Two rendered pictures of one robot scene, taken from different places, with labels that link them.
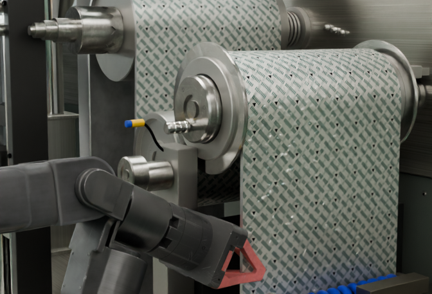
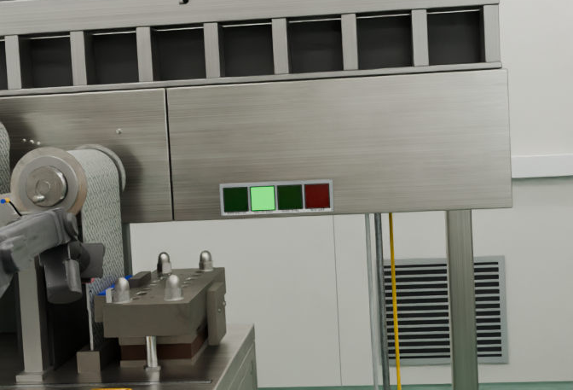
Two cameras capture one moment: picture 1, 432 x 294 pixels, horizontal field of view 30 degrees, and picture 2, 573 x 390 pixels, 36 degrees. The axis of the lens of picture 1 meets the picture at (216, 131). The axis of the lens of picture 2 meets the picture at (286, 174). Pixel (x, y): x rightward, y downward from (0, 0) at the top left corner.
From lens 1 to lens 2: 1.10 m
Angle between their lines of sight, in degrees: 51
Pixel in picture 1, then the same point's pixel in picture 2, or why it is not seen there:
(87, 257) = (63, 264)
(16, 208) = (54, 234)
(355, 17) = (49, 132)
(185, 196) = not seen: hidden behind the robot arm
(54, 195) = (60, 227)
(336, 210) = (107, 240)
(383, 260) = (120, 270)
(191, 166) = not seen: hidden behind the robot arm
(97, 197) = (74, 227)
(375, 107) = (112, 180)
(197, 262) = (85, 267)
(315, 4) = (10, 125)
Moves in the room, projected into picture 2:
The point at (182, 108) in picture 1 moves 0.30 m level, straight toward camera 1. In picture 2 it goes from (35, 188) to (150, 188)
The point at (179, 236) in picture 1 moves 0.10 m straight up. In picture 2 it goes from (83, 252) to (79, 195)
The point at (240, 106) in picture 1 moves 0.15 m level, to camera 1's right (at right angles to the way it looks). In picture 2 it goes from (82, 180) to (142, 174)
